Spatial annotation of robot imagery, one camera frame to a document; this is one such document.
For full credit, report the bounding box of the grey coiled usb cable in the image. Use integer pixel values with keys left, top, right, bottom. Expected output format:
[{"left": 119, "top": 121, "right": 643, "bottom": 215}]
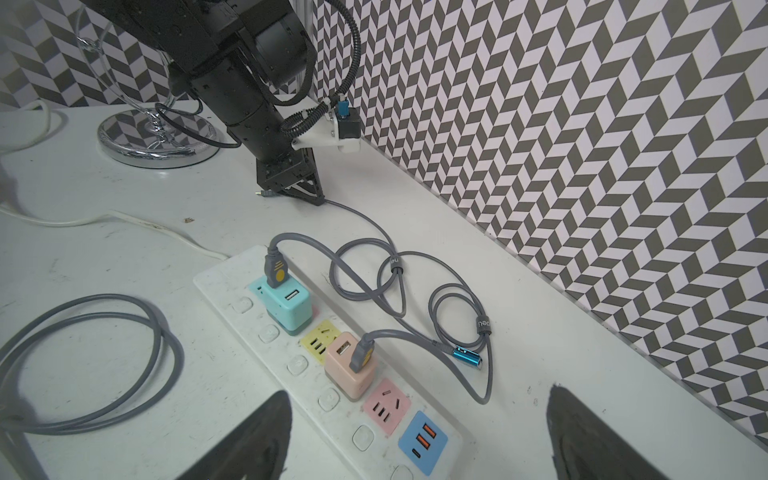
[{"left": 0, "top": 292, "right": 185, "bottom": 437}]

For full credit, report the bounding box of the blue square mp3 player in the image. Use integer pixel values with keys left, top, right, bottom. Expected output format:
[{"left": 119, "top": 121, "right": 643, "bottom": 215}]
[{"left": 451, "top": 347, "right": 483, "bottom": 370}]

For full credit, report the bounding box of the thin white power strip cord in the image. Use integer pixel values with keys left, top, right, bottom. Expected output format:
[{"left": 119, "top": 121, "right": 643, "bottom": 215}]
[{"left": 0, "top": 98, "right": 232, "bottom": 262}]

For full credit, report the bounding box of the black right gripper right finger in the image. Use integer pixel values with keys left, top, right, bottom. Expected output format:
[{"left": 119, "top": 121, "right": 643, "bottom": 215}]
[{"left": 546, "top": 385, "right": 666, "bottom": 480}]

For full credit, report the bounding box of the chrome wire jewelry stand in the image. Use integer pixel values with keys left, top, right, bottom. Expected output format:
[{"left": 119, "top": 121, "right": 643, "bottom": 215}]
[{"left": 75, "top": 6, "right": 219, "bottom": 170}]

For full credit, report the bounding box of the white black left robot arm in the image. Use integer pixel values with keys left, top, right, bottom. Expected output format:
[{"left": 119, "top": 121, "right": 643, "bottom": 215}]
[{"left": 85, "top": 1, "right": 362, "bottom": 205}]

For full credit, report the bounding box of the pink usb charger plug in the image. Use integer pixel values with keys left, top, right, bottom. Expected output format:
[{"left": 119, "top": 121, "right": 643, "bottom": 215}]
[{"left": 324, "top": 332, "right": 378, "bottom": 401}]

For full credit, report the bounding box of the white multicolour power strip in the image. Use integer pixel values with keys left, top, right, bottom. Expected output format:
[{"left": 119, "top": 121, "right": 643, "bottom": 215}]
[{"left": 193, "top": 246, "right": 465, "bottom": 479}]

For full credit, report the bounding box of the teal usb charger plug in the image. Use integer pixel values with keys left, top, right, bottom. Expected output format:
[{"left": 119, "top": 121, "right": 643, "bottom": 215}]
[{"left": 248, "top": 276, "right": 313, "bottom": 336}]

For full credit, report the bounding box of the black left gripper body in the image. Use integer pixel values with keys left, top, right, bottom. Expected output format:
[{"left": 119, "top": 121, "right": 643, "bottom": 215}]
[{"left": 256, "top": 149, "right": 318, "bottom": 192}]

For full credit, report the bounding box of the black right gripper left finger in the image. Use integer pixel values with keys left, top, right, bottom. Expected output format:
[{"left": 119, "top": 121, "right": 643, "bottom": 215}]
[{"left": 178, "top": 390, "right": 293, "bottom": 480}]

